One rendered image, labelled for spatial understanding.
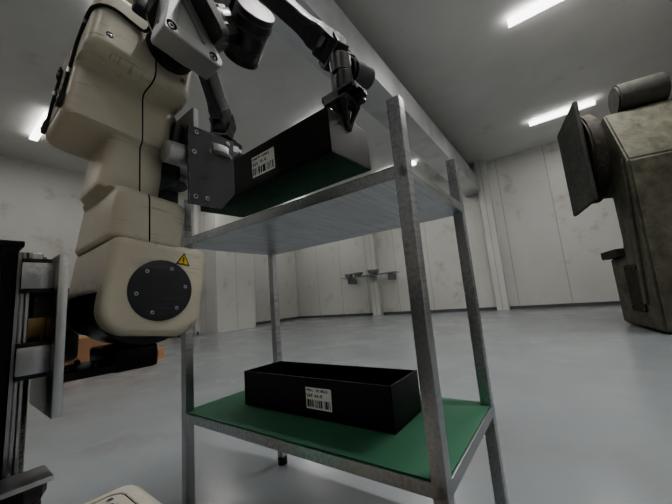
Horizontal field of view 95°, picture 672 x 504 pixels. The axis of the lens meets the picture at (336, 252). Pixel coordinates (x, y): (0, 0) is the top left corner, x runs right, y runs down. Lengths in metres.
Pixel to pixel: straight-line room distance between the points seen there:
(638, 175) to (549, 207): 5.36
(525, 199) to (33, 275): 10.22
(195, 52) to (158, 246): 0.33
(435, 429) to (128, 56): 0.84
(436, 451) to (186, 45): 0.81
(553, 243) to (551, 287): 1.18
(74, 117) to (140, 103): 0.11
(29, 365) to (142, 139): 0.40
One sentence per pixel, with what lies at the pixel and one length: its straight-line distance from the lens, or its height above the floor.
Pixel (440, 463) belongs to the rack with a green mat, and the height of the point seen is 0.38.
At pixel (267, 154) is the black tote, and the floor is 1.09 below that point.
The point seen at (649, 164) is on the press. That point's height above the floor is 1.90.
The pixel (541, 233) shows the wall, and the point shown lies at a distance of 10.16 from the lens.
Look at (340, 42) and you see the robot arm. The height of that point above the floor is 1.33.
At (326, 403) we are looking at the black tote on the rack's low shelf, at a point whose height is 0.40.
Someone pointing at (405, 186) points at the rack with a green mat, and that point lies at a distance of 0.65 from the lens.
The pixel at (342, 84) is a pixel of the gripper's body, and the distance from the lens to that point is 0.87.
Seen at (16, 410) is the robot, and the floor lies 0.57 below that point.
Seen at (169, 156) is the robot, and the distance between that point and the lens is 0.68.
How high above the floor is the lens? 0.68
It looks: 9 degrees up
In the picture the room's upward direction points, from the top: 5 degrees counter-clockwise
